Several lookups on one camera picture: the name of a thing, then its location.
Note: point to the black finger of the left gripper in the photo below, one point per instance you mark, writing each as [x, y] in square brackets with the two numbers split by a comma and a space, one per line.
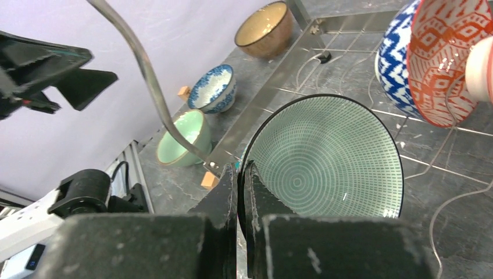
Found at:
[30, 66]

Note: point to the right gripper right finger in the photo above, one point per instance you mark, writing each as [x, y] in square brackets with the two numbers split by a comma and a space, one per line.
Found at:
[281, 244]

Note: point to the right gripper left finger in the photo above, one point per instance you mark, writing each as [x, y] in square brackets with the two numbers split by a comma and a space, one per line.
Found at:
[198, 244]

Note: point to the white blue floral bowl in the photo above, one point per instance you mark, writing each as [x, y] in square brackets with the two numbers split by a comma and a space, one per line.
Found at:
[215, 91]

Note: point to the copper bowl with floral motif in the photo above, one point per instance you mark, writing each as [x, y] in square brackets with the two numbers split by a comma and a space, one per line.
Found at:
[267, 32]

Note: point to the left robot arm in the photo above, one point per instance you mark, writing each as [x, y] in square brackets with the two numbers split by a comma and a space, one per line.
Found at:
[27, 226]

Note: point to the steel two-tier dish rack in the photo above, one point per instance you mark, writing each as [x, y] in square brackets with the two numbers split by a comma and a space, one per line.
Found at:
[447, 194]

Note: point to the small wooden cube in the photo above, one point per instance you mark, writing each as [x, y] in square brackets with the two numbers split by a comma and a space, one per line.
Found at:
[209, 181]

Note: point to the wooden cube at left edge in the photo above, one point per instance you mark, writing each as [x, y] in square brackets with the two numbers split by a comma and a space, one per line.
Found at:
[184, 93]

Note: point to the pink patterned rear bowl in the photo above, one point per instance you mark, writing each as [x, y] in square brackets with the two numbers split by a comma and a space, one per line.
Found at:
[422, 58]

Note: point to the red white patterned bowl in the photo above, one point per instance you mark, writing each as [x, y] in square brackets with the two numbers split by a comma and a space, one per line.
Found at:
[478, 73]

